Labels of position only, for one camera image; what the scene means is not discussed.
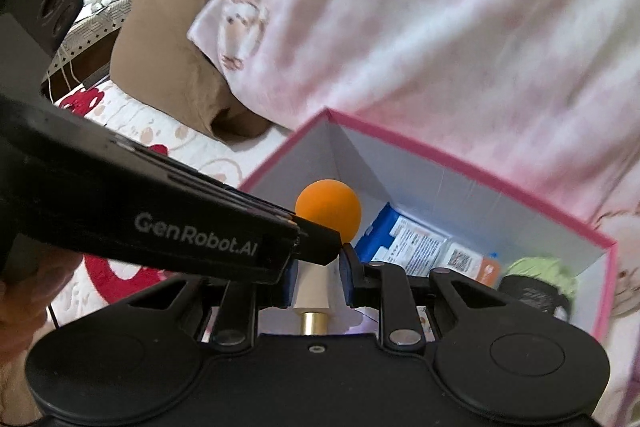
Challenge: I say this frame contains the clear dental floss box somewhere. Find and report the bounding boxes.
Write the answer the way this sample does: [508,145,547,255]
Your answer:
[434,242,501,287]

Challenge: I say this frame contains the person left hand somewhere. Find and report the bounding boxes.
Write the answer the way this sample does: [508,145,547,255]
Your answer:
[0,248,84,365]

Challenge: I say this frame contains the blue tissue pack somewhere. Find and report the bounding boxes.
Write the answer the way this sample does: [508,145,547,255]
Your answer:
[355,202,449,277]

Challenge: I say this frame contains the bedside table with cloth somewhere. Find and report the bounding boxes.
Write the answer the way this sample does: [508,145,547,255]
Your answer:
[41,0,134,102]

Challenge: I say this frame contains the brown pillow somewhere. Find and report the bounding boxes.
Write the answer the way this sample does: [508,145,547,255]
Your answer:
[110,0,271,142]

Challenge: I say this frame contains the wooden gold stamp handle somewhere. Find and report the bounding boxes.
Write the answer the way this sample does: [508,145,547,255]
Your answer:
[292,261,331,336]

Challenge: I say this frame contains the pink plaid cartoon pillow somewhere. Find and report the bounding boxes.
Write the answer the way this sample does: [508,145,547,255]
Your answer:
[189,0,639,220]

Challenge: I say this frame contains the orange ball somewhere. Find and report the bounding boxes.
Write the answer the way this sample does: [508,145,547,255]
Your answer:
[295,179,362,243]

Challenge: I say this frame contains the white bear print blanket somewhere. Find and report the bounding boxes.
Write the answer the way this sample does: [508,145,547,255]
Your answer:
[0,76,296,425]

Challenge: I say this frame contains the green yarn ball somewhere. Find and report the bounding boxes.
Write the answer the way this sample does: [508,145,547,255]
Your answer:
[498,257,578,322]

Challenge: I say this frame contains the pink cardboard box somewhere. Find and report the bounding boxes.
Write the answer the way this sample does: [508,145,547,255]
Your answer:
[241,109,617,339]

